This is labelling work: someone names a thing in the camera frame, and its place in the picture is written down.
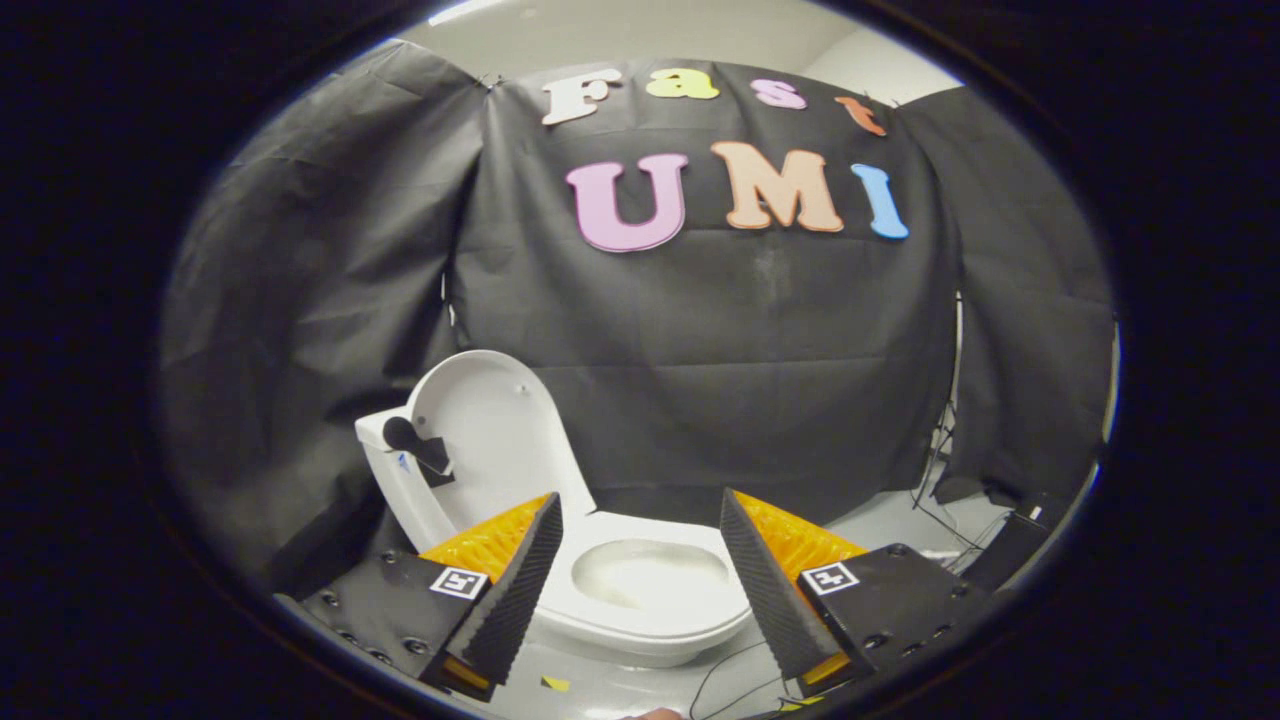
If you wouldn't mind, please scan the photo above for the black backdrop cloth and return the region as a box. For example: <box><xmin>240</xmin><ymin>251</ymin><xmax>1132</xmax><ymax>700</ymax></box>
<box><xmin>160</xmin><ymin>40</ymin><xmax>1116</xmax><ymax>596</ymax></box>

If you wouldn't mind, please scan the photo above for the tangle of cables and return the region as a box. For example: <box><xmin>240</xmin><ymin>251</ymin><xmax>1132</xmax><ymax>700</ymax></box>
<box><xmin>912</xmin><ymin>470</ymin><xmax>1013</xmax><ymax>573</ymax></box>

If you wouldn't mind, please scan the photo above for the black box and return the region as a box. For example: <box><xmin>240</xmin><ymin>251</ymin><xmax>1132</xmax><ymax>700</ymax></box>
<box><xmin>962</xmin><ymin>495</ymin><xmax>1053</xmax><ymax>593</ymax></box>

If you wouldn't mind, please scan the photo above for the thin backdrop stand pole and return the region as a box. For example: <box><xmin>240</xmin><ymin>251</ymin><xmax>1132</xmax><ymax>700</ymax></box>
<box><xmin>930</xmin><ymin>290</ymin><xmax>966</xmax><ymax>491</ymax></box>

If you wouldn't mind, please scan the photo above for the white toilet bowl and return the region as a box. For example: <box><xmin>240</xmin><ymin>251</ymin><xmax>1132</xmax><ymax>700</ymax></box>
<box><xmin>530</xmin><ymin>538</ymin><xmax>753</xmax><ymax>669</ymax></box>

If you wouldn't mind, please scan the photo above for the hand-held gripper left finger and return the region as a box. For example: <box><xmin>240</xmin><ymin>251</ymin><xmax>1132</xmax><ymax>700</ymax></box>
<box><xmin>272</xmin><ymin>492</ymin><xmax>566</xmax><ymax>703</ymax></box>

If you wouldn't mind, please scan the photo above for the white toilet lid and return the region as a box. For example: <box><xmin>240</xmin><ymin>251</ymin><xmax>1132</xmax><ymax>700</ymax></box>
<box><xmin>405</xmin><ymin>349</ymin><xmax>599</xmax><ymax>533</ymax></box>

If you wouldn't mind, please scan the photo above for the thin black floor cable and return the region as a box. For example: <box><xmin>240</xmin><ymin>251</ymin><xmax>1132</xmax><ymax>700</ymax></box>
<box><xmin>688</xmin><ymin>640</ymin><xmax>791</xmax><ymax>717</ymax></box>

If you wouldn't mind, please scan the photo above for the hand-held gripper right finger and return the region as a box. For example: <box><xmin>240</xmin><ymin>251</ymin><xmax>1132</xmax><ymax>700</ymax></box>
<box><xmin>718</xmin><ymin>488</ymin><xmax>991</xmax><ymax>699</ymax></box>

